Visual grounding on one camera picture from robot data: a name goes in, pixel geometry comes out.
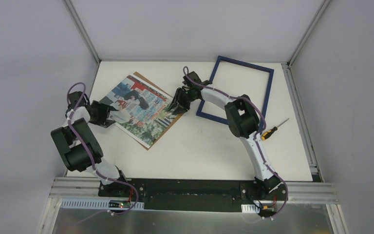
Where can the black yellow screwdriver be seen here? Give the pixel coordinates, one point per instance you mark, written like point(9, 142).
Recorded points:
point(266, 135)

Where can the colourful photo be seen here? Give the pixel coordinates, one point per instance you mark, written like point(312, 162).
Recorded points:
point(126, 103)

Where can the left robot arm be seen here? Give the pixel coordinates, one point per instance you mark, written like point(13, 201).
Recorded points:
point(77, 145)

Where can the brown frame backing board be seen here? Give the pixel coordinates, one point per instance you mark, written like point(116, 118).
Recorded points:
point(158, 119)

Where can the blue wooden picture frame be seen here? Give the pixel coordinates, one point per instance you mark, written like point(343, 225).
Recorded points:
point(266, 91)

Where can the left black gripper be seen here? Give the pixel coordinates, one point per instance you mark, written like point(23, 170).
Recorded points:
point(102, 114)

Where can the right white cable duct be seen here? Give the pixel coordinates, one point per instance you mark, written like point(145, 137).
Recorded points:
point(250, 209)

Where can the white cable duct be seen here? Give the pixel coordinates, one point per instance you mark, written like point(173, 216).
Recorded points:
point(96, 204)
point(250, 209)

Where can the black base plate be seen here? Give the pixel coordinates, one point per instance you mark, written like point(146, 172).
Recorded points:
point(227, 196)

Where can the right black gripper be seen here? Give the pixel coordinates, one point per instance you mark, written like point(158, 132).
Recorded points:
point(183, 96)

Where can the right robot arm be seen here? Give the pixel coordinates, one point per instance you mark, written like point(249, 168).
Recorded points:
point(243, 119)

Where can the left white cable duct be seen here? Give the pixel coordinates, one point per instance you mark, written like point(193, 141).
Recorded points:
point(96, 204)

